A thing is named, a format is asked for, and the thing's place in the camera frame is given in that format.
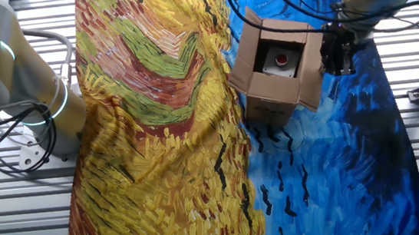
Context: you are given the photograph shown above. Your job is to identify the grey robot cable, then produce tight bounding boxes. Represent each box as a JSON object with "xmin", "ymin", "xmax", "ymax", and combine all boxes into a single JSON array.
[{"xmin": 20, "ymin": 25, "xmax": 78, "ymax": 92}]

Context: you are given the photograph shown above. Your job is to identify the brown cardboard box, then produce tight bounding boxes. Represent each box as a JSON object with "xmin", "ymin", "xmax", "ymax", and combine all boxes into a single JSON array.
[{"xmin": 221, "ymin": 0, "xmax": 333, "ymax": 132}]

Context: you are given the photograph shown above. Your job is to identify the black robot power cables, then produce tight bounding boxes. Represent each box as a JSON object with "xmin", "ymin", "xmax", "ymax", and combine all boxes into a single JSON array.
[{"xmin": 0, "ymin": 100, "xmax": 62, "ymax": 177}]

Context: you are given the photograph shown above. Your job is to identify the Van Gogh wheatfield print cloth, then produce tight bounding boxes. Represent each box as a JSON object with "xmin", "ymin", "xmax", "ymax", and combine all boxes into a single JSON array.
[{"xmin": 40, "ymin": 0, "xmax": 419, "ymax": 235}]

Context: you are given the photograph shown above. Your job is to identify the white push-button switch box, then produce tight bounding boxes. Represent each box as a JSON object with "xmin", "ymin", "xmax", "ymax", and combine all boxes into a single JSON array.
[{"xmin": 258, "ymin": 41, "xmax": 304, "ymax": 81}]

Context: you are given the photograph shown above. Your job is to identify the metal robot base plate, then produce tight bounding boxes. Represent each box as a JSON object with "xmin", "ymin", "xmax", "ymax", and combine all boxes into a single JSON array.
[{"xmin": 14, "ymin": 124, "xmax": 84, "ymax": 172}]

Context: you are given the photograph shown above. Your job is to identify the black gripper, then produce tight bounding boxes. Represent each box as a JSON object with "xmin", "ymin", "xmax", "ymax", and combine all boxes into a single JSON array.
[{"xmin": 318, "ymin": 20, "xmax": 361, "ymax": 80}]

